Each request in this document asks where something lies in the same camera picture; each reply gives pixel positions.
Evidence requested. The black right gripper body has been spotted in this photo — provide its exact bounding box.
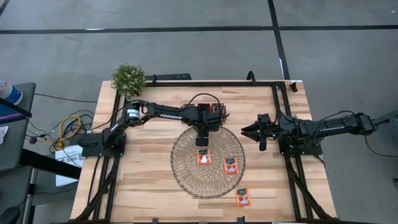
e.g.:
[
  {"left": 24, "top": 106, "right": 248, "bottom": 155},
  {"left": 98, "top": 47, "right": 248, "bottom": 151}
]
[{"left": 259, "top": 113, "right": 280, "bottom": 139}]

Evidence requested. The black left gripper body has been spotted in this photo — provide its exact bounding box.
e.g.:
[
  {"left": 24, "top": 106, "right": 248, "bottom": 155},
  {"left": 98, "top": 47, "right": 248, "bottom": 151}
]
[{"left": 194, "top": 109, "right": 223, "bottom": 128}]

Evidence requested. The orange tea packet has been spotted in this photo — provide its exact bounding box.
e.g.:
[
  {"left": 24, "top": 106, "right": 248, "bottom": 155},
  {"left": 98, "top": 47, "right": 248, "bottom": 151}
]
[
  {"left": 197, "top": 148, "right": 212, "bottom": 166},
  {"left": 223, "top": 157, "right": 239, "bottom": 175},
  {"left": 234, "top": 187, "right": 252, "bottom": 208}
]

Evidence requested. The round woven straw placemat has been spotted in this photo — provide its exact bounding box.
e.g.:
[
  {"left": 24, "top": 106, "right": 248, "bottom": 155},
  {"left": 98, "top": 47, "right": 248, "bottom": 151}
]
[{"left": 170, "top": 124, "right": 246, "bottom": 199}]

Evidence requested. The potted green plant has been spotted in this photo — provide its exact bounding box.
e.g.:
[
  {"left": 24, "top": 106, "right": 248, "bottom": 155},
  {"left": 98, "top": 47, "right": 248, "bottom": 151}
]
[{"left": 111, "top": 62, "right": 147, "bottom": 99}]

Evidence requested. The grey stand leg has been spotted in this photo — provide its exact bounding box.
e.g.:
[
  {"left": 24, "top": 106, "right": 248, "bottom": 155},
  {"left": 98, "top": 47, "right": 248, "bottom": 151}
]
[{"left": 368, "top": 108, "right": 398, "bottom": 129}]

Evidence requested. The white paper sheet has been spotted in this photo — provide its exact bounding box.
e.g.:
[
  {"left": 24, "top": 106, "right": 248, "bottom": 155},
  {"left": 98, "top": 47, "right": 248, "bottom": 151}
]
[{"left": 55, "top": 144, "right": 85, "bottom": 187}]

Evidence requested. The black beam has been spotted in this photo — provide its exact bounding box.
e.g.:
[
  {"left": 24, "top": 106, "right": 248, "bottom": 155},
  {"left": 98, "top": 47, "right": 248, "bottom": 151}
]
[{"left": 20, "top": 148, "right": 82, "bottom": 180}]

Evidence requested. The grey side desk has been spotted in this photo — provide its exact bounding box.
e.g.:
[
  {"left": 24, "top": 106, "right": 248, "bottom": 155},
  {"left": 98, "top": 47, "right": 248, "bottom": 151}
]
[{"left": 0, "top": 82, "right": 37, "bottom": 170}]

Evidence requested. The blue folder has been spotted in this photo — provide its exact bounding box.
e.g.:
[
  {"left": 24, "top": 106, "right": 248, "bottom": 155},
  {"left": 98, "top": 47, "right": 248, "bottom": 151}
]
[{"left": 0, "top": 102, "right": 32, "bottom": 125}]

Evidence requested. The blue and white bottle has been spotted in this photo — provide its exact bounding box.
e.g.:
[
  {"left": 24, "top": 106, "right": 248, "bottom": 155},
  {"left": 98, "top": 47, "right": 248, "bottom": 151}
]
[{"left": 0, "top": 80, "right": 24, "bottom": 106}]

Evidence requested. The white cloth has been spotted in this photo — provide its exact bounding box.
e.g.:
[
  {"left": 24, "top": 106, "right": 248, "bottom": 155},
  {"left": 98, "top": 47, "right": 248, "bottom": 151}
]
[{"left": 0, "top": 126, "right": 9, "bottom": 146}]

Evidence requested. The black computer mouse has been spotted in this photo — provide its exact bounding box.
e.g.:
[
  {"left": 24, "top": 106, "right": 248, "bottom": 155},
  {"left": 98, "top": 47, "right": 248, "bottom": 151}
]
[{"left": 0, "top": 205, "right": 21, "bottom": 224}]

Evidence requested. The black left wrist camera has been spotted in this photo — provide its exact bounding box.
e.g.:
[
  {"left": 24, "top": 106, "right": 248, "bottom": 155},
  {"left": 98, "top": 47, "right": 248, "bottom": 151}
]
[{"left": 195, "top": 126, "right": 210, "bottom": 147}]

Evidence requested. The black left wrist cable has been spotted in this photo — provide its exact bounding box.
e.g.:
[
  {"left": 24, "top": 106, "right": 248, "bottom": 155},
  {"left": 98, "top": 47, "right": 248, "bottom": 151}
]
[{"left": 185, "top": 92, "right": 227, "bottom": 116}]

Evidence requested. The black aluminium table frame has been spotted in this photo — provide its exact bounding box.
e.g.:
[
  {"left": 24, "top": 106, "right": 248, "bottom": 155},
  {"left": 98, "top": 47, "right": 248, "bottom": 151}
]
[{"left": 73, "top": 79, "right": 338, "bottom": 224}]

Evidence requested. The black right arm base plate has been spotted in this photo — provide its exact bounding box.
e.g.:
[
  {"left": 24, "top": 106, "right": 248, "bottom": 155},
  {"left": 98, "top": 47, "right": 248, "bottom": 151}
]
[{"left": 277, "top": 130, "right": 323, "bottom": 157}]

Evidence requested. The black bar bracket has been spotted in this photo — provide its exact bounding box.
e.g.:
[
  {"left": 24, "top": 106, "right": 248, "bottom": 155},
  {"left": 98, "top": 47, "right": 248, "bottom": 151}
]
[{"left": 145, "top": 73, "right": 193, "bottom": 82}]

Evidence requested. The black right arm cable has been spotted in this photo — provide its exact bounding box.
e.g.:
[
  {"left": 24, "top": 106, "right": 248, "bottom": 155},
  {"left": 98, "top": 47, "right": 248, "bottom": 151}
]
[{"left": 364, "top": 135, "right": 398, "bottom": 158}]

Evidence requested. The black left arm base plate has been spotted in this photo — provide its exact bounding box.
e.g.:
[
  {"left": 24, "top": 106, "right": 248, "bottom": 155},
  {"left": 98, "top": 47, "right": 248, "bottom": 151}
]
[{"left": 77, "top": 132, "right": 127, "bottom": 158}]

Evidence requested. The yellow coiled cable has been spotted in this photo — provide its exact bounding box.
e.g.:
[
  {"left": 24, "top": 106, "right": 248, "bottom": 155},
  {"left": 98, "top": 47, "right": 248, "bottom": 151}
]
[{"left": 57, "top": 114, "right": 82, "bottom": 151}]

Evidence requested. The thin black floor cable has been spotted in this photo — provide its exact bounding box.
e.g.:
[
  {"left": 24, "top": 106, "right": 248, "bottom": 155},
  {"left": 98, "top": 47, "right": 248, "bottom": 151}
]
[{"left": 34, "top": 92, "right": 99, "bottom": 103}]

